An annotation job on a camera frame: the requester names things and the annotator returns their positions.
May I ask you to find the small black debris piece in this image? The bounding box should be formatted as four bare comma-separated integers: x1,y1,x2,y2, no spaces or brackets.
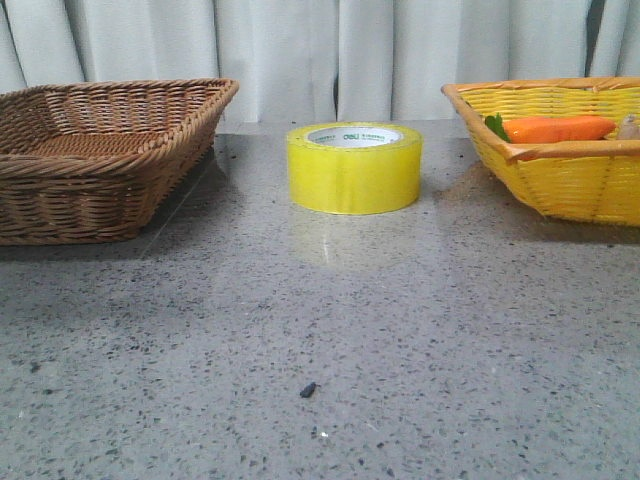
299,382,318,398

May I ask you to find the brown wicker basket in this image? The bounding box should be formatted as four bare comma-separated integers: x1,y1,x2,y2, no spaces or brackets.
1,78,239,246

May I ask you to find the white curtain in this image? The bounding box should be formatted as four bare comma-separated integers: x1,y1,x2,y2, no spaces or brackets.
1,1,639,123

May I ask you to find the yellow tape roll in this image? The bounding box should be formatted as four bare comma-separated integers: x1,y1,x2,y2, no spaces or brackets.
286,122,423,215

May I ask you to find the beige object in basket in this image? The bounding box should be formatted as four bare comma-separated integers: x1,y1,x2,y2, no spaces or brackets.
617,114,640,140

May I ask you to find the yellow woven basket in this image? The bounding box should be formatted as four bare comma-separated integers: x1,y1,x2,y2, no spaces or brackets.
441,77,639,226

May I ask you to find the orange toy carrot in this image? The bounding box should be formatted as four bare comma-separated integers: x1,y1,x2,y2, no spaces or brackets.
484,114,616,144

